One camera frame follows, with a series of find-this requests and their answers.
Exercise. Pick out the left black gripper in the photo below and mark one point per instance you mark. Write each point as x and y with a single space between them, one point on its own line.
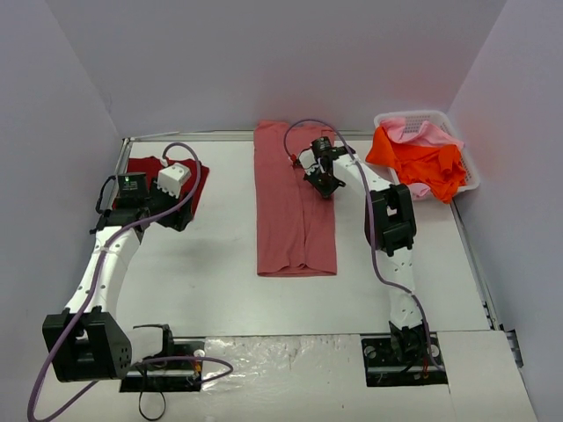
177 215

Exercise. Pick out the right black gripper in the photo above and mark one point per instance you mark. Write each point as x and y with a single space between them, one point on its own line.
324 183

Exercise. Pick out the salmon pink t-shirt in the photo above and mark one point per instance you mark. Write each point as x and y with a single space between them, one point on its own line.
295 226

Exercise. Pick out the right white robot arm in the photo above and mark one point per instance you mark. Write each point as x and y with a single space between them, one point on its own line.
390 229

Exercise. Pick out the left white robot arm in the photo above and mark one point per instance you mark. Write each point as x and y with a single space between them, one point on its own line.
85 341

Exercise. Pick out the folded dark red t-shirt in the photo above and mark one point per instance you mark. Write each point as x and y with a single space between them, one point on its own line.
134 183

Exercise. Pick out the light pink t-shirt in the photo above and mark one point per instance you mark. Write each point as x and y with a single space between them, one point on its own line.
400 131

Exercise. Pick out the orange t-shirt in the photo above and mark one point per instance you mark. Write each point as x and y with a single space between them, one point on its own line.
435 169

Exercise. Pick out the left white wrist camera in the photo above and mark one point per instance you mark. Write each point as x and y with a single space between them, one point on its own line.
171 179

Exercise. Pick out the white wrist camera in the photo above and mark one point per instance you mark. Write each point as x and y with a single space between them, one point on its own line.
171 179
306 161

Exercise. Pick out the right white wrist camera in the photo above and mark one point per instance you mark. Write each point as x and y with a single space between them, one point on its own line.
306 161

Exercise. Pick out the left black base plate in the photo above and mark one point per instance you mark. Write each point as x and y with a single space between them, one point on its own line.
166 377

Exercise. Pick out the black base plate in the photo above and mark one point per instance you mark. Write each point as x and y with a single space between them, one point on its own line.
166 377
384 369

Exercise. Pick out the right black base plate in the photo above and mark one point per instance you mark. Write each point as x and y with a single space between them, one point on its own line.
384 369

